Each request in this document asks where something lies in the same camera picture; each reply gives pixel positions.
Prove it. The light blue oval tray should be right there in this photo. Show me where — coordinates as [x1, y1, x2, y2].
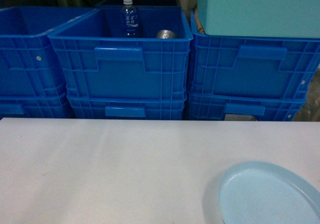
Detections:
[217, 161, 320, 224]

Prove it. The blue crate bottom centre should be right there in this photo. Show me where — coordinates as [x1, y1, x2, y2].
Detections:
[67, 94, 186, 121]

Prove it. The blue crate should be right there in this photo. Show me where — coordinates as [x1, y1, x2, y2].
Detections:
[0, 93, 74, 119]
[67, 94, 186, 121]
[0, 6, 92, 98]
[48, 7, 193, 101]
[186, 93, 306, 121]
[188, 11, 320, 100]

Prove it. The blue crate bottom right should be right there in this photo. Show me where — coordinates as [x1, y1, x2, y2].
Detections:
[186, 93, 306, 121]

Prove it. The silver metal can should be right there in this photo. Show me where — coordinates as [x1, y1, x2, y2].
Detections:
[156, 29, 179, 39]

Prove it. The blue crate top right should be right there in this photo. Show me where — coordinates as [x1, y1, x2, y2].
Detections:
[188, 11, 320, 100]

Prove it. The blue crate top centre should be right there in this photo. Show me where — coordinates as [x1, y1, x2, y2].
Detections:
[48, 7, 193, 101]

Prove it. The clear water bottle blue label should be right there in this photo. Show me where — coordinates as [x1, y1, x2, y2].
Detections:
[120, 0, 139, 38]

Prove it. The blue crate top left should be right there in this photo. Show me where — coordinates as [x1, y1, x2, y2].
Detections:
[0, 6, 92, 98]

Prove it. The blue crate bottom left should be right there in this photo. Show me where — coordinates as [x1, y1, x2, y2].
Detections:
[0, 93, 74, 119]

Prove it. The teal plastic box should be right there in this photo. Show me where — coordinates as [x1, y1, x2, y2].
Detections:
[197, 0, 320, 39]

